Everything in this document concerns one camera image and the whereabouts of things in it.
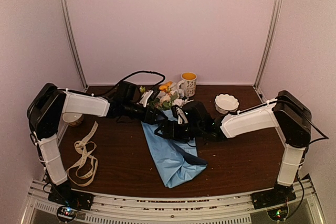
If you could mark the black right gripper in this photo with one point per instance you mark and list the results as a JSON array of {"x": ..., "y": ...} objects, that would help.
[{"x": 174, "y": 135}]

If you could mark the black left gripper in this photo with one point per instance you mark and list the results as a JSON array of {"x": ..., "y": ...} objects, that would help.
[{"x": 150, "y": 119}]

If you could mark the white flower stem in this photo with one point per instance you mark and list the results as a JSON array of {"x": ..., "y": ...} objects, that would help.
[{"x": 166, "y": 101}]

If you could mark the orange flower stem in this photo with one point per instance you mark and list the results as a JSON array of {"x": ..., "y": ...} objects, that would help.
[{"x": 166, "y": 87}]

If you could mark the blue wrapping paper sheet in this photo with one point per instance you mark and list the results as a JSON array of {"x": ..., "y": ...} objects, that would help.
[{"x": 175, "y": 162}]

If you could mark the cream printed ribbon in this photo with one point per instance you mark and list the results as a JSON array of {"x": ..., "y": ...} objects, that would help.
[{"x": 85, "y": 148}]

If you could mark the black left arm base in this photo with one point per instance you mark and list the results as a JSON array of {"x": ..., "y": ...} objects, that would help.
[{"x": 63, "y": 194}]

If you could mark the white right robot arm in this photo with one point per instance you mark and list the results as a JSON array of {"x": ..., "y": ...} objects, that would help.
[{"x": 284, "y": 111}]

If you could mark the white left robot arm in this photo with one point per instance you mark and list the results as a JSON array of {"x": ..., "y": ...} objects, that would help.
[{"x": 51, "y": 103}]

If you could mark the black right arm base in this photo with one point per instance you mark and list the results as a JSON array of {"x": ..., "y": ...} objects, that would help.
[{"x": 278, "y": 195}]

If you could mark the white scalloped bowl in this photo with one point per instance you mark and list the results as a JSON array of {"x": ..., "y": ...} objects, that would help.
[{"x": 225, "y": 103}]

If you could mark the white mug yellow inside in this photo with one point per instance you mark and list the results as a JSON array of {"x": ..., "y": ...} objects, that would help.
[{"x": 188, "y": 83}]

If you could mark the small patterned cup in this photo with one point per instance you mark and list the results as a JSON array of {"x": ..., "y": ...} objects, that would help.
[{"x": 73, "y": 119}]

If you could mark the right circuit board with LEDs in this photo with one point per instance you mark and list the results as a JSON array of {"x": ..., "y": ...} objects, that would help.
[{"x": 277, "y": 214}]

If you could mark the circuit board with leds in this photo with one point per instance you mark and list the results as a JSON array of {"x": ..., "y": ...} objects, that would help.
[
  {"x": 277, "y": 214},
  {"x": 65, "y": 213}
]

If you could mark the left circuit board with LEDs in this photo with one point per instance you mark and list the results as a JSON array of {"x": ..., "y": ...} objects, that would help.
[{"x": 65, "y": 213}]

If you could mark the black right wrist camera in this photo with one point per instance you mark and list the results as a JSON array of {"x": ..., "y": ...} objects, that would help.
[{"x": 193, "y": 112}]

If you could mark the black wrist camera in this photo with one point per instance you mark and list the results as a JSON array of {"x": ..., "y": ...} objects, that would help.
[
  {"x": 193, "y": 112},
  {"x": 125, "y": 92}
]

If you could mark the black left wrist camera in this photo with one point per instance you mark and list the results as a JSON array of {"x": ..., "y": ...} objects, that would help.
[{"x": 125, "y": 92}]

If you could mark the aluminium front rail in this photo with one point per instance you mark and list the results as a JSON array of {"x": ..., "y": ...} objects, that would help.
[{"x": 234, "y": 208}]

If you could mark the right aluminium frame post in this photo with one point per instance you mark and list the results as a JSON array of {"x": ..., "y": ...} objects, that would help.
[{"x": 276, "y": 10}]

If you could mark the aluminium frame post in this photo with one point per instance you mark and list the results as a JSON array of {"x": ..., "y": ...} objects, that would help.
[
  {"x": 276, "y": 10},
  {"x": 72, "y": 44}
]

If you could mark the left aluminium frame post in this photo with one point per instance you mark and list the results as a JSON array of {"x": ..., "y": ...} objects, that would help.
[{"x": 72, "y": 44}]

